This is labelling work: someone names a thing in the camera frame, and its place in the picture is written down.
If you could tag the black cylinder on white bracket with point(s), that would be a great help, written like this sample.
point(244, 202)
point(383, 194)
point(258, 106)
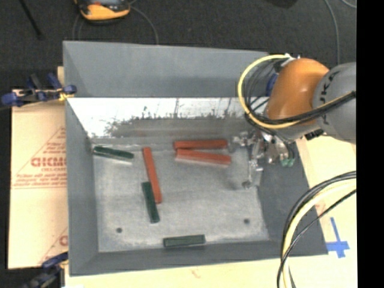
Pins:
point(313, 135)

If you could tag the dark green flat block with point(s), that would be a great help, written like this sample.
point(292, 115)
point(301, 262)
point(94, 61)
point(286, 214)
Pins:
point(150, 202)
point(113, 152)
point(184, 241)

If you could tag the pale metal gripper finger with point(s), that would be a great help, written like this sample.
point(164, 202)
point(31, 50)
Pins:
point(240, 143)
point(255, 172)

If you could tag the brown cardboard board red print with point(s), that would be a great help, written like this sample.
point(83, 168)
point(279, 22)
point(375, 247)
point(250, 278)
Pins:
point(36, 214)

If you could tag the grey metal bin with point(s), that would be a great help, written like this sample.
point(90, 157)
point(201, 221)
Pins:
point(186, 208)

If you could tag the red-brown flat block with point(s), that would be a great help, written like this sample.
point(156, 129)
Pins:
point(204, 157)
point(152, 175)
point(200, 144)

